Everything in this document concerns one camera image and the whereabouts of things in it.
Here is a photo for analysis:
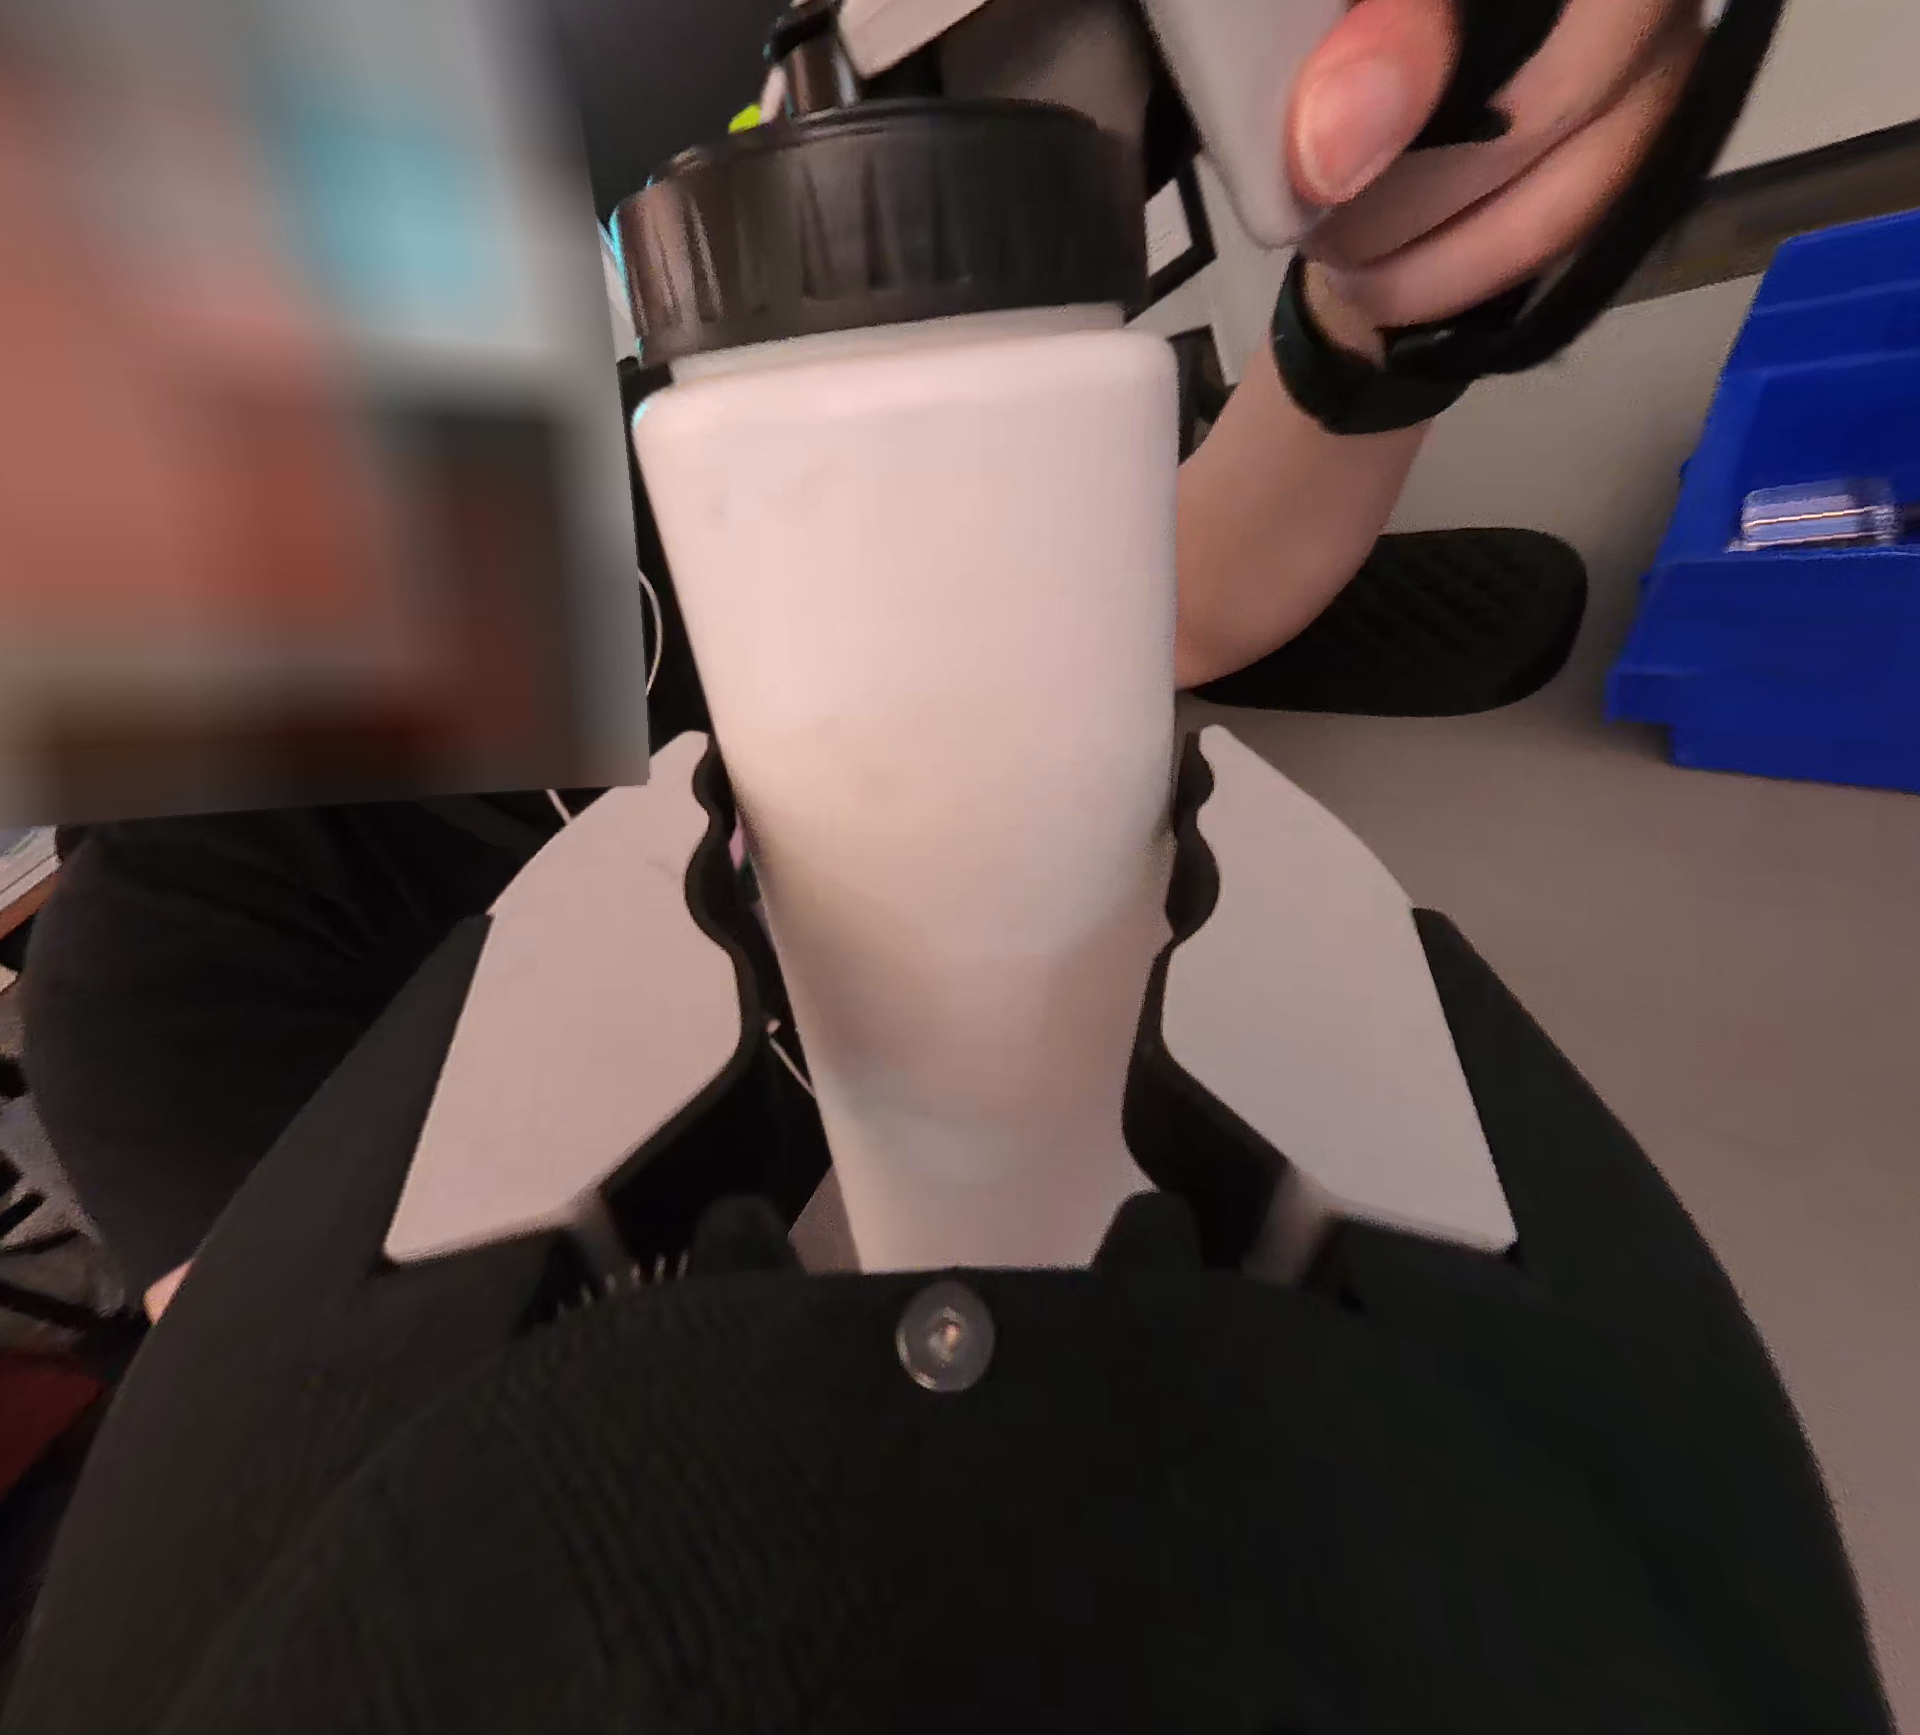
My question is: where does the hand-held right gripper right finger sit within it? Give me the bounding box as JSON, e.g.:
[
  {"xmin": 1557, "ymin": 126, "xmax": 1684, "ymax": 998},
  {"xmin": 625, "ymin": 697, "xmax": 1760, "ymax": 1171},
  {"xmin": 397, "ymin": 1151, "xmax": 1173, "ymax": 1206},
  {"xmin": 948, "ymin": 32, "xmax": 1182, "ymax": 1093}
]
[{"xmin": 1125, "ymin": 730, "xmax": 1518, "ymax": 1279}]

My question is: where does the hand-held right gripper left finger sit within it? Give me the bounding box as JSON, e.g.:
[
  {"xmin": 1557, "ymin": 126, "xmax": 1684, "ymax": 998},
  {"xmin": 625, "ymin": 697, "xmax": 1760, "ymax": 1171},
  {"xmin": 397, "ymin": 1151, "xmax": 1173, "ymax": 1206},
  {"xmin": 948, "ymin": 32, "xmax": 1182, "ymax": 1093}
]
[{"xmin": 382, "ymin": 730, "xmax": 780, "ymax": 1279}]

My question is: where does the white bottle with black lid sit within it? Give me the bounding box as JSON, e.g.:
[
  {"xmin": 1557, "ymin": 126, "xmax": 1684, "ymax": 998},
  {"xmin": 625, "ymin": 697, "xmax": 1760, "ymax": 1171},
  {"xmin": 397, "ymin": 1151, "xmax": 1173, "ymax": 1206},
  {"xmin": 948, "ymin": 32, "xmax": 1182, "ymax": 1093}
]
[{"xmin": 608, "ymin": 0, "xmax": 1188, "ymax": 1275}]

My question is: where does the blue plastic bin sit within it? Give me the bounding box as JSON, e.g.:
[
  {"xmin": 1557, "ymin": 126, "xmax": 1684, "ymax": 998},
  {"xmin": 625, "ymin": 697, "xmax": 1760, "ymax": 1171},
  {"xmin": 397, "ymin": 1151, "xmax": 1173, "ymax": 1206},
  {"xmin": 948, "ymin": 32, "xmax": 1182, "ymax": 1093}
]
[{"xmin": 1601, "ymin": 212, "xmax": 1920, "ymax": 778}]

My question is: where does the person's left forearm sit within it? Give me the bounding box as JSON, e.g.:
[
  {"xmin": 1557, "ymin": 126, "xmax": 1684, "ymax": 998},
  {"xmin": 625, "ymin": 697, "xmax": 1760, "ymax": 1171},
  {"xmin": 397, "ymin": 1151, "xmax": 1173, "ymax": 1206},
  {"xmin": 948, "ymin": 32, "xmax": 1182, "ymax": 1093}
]
[{"xmin": 1173, "ymin": 310, "xmax": 1429, "ymax": 691}]

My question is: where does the person's left hand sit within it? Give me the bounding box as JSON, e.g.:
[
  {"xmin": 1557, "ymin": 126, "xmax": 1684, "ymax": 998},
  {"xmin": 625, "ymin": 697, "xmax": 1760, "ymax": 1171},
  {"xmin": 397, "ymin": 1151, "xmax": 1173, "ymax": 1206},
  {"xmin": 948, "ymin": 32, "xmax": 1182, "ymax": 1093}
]
[{"xmin": 1287, "ymin": 0, "xmax": 1733, "ymax": 336}]

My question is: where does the person's black shirt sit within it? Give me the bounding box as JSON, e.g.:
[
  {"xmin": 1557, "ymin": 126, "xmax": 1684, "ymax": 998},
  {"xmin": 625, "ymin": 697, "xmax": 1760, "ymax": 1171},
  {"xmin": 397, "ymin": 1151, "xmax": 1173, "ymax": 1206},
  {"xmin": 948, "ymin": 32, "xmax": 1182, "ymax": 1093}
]
[{"xmin": 21, "ymin": 783, "xmax": 707, "ymax": 1294}]

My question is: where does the black wristband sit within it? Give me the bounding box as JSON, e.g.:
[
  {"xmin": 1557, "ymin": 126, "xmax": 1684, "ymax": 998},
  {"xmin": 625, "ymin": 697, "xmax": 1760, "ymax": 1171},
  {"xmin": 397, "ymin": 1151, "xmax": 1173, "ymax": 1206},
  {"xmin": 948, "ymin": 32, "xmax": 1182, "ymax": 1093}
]
[{"xmin": 1270, "ymin": 259, "xmax": 1449, "ymax": 436}]

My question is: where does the black textured pad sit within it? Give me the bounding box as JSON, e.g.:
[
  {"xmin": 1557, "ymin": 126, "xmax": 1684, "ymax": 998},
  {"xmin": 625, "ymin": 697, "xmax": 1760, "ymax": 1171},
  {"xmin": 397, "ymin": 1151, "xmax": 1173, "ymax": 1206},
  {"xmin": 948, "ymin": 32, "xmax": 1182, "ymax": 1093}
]
[{"xmin": 1186, "ymin": 527, "xmax": 1591, "ymax": 720}]

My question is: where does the clear plastic case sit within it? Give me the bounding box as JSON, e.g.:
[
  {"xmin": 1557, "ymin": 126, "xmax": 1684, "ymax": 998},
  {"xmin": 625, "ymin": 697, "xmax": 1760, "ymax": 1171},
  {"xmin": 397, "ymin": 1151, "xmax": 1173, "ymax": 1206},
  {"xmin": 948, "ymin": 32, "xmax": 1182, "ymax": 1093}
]
[{"xmin": 1729, "ymin": 472, "xmax": 1920, "ymax": 557}]

